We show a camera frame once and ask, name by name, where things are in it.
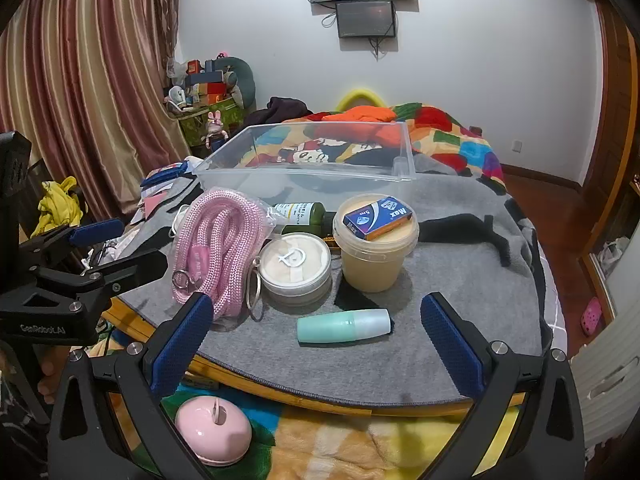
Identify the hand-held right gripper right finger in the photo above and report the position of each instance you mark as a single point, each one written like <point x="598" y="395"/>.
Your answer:
<point x="452" y="347"/>

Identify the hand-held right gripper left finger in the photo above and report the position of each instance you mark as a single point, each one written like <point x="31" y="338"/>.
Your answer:
<point x="182" y="342"/>

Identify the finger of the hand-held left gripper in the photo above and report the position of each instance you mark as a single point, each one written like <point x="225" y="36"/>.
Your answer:
<point x="97" y="231"/>
<point x="140" y="266"/>

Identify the pink round device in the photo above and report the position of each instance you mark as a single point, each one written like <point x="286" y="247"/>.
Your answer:
<point x="210" y="435"/>

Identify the cream plastic tub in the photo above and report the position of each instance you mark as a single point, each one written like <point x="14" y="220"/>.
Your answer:
<point x="372" y="270"/>

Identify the teal travel bottle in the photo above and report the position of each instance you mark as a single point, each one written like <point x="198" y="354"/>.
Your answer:
<point x="325" y="327"/>

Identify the round white powder container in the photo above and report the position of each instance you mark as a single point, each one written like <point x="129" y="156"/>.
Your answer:
<point x="295" y="272"/>

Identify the small blue box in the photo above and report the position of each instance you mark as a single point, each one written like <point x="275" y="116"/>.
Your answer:
<point x="375" y="217"/>

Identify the green spray bottle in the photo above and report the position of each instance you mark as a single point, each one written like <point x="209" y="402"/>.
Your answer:
<point x="300" y="212"/>

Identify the clear plastic storage bin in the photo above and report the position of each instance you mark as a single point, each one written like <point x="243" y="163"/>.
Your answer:
<point x="310" y="181"/>

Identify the person's left hand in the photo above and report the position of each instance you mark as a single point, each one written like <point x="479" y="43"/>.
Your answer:
<point x="50" y="375"/>

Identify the yellow cloth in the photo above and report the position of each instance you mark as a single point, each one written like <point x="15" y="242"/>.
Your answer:
<point x="55" y="205"/>

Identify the wooden table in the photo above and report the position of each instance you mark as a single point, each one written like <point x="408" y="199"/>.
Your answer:
<point x="127" y="321"/>

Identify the pink card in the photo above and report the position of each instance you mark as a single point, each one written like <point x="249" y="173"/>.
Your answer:
<point x="155" y="204"/>

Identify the grey black-patterned mat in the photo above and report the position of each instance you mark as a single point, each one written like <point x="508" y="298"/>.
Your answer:
<point x="380" y="370"/>

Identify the pink clog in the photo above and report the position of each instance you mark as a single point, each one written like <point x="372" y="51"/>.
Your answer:
<point x="590" y="315"/>

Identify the striped pink curtain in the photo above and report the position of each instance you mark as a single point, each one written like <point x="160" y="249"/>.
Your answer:
<point x="90" y="85"/>

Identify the pink rabbit toy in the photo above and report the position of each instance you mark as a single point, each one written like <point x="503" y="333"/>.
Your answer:
<point x="214" y="127"/>

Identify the white ribbed suitcase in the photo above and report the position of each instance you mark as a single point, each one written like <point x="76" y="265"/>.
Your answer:
<point x="605" y="385"/>

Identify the stack of colourful boxes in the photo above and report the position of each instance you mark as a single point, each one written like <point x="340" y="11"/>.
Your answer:
<point x="205" y="82"/>

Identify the white plastic bag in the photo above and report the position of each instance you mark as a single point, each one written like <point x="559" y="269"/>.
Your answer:
<point x="612" y="255"/>

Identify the colourful printed blanket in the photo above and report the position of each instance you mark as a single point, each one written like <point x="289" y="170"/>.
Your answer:
<point x="450" y="145"/>

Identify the grey-green neck pillow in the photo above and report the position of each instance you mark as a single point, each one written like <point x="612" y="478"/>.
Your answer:
<point x="242" y="75"/>

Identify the dark cloth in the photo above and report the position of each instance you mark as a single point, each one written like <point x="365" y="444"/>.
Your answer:
<point x="285" y="107"/>

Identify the orange cloth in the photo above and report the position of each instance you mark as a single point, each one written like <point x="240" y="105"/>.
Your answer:
<point x="360" y="115"/>

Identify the wooden cabinet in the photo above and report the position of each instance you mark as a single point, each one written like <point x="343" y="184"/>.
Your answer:
<point x="615" y="110"/>

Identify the small black wall monitor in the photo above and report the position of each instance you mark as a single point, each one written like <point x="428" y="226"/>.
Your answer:
<point x="365" y="17"/>

